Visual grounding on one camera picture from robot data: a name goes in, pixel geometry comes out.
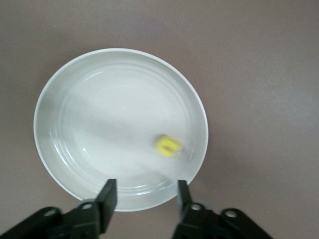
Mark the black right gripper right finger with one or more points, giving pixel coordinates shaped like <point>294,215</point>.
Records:
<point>185,199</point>

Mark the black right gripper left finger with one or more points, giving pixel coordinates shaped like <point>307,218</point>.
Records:
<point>107,204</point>

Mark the beige brown plate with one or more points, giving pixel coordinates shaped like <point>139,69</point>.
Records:
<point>112,124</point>

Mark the yellow letter u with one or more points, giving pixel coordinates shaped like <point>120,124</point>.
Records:
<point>168,146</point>

